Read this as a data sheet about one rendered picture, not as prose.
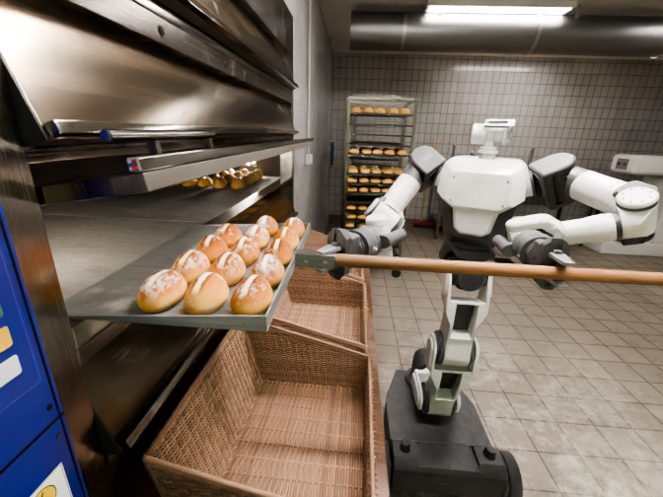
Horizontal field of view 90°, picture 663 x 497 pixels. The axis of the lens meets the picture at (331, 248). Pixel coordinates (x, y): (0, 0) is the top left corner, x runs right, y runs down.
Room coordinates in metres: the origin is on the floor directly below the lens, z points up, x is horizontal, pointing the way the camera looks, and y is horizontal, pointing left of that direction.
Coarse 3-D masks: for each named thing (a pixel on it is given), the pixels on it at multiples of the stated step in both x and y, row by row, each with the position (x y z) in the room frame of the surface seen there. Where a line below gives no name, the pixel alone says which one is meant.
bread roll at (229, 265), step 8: (224, 256) 0.60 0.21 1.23; (232, 256) 0.61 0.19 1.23; (240, 256) 0.64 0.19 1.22; (216, 264) 0.58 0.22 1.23; (224, 264) 0.58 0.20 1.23; (232, 264) 0.59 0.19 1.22; (240, 264) 0.61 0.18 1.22; (216, 272) 0.57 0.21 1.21; (224, 272) 0.57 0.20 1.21; (232, 272) 0.58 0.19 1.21; (240, 272) 0.59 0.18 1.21; (232, 280) 0.57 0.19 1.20; (240, 280) 0.60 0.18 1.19
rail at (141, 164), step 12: (252, 144) 0.90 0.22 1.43; (264, 144) 1.02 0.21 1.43; (276, 144) 1.17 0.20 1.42; (288, 144) 1.37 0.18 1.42; (144, 156) 0.44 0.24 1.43; (156, 156) 0.46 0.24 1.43; (168, 156) 0.49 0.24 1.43; (180, 156) 0.52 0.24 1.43; (192, 156) 0.56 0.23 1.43; (204, 156) 0.61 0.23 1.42; (216, 156) 0.66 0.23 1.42; (228, 156) 0.72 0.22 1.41; (132, 168) 0.42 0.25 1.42; (144, 168) 0.43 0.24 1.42; (156, 168) 0.45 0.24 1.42
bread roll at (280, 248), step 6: (276, 240) 0.72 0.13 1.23; (282, 240) 0.72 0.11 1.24; (270, 246) 0.69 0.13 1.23; (276, 246) 0.69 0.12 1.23; (282, 246) 0.70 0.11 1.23; (288, 246) 0.71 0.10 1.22; (264, 252) 0.69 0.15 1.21; (270, 252) 0.67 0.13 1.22; (276, 252) 0.67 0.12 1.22; (282, 252) 0.68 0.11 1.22; (288, 252) 0.70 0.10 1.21; (282, 258) 0.68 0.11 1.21; (288, 258) 0.69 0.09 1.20
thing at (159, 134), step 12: (108, 132) 0.44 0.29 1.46; (120, 132) 0.46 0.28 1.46; (132, 132) 0.49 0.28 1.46; (144, 132) 0.51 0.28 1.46; (156, 132) 0.54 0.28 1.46; (168, 132) 0.58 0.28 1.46; (180, 132) 0.62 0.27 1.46; (192, 132) 0.66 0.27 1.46; (204, 132) 0.72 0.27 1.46; (156, 144) 0.53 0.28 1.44; (204, 144) 0.73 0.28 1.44
